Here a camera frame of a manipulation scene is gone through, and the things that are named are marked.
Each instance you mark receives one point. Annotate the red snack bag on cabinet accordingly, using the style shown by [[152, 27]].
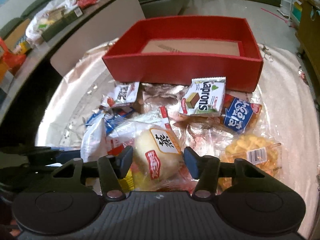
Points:
[[83, 4]]

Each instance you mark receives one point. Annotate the blue white snack packet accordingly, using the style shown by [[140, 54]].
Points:
[[239, 115]]

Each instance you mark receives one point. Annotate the dark green box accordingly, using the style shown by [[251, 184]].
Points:
[[54, 28]]

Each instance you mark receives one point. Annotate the Kaprons wafer packet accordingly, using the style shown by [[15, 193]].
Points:
[[204, 97]]

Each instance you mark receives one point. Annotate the yellow crackers clear pack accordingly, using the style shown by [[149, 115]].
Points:
[[262, 152]]

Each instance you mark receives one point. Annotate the red cardboard box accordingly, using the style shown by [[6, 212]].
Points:
[[177, 49]]

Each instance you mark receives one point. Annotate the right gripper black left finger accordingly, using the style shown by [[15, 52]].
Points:
[[111, 169]]

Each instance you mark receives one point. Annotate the bread bun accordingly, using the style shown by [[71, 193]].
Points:
[[157, 157]]

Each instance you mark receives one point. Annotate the wooden side cabinet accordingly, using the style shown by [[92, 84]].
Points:
[[308, 36]]

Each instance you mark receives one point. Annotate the blue white candy packet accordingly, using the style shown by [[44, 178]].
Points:
[[112, 118]]

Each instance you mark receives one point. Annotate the white plastic bag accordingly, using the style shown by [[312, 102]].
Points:
[[50, 14]]

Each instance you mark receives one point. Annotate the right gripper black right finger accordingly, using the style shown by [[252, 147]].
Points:
[[206, 170]]

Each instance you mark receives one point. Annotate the grey long cabinet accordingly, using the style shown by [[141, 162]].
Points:
[[100, 23]]

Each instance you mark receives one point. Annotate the long white red snack packet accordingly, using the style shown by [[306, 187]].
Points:
[[125, 132]]

